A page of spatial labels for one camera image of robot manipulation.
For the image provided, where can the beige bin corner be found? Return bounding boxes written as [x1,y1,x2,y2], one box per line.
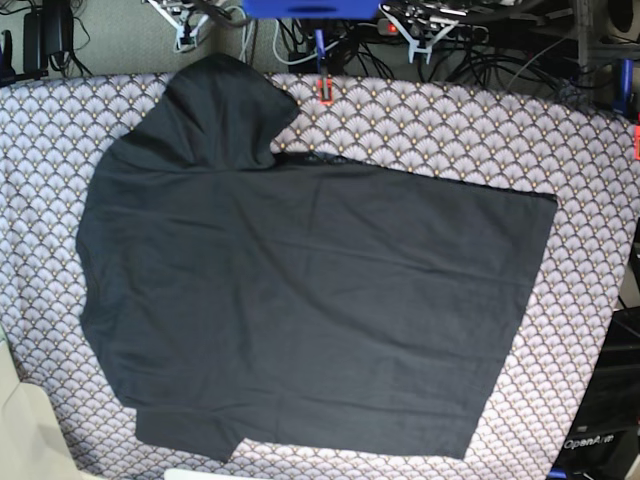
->
[1,339,81,479]

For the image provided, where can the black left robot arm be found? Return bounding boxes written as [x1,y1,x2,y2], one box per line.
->
[378,1,473,64]

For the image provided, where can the white power strip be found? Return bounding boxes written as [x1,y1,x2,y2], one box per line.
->
[376,18,489,44]

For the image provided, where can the patterned fan-print tablecloth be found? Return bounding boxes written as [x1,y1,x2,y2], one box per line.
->
[1,74,639,479]

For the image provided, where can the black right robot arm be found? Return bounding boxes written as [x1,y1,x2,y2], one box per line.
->
[144,0,209,53]

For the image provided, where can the blue right edge clamp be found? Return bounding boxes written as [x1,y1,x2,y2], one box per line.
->
[613,58,640,160]

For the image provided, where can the black OpenArm box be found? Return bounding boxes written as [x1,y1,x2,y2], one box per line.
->
[548,307,639,479]

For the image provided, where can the blue plastic mount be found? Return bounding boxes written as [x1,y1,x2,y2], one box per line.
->
[243,0,380,19]

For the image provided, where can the black T-shirt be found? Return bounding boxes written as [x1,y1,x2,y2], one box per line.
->
[76,55,557,461]

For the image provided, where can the black power adapter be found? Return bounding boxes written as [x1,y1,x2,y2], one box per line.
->
[23,0,74,73]

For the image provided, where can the orange and blue table clamp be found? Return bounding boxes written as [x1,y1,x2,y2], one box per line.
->
[314,29,333,105]

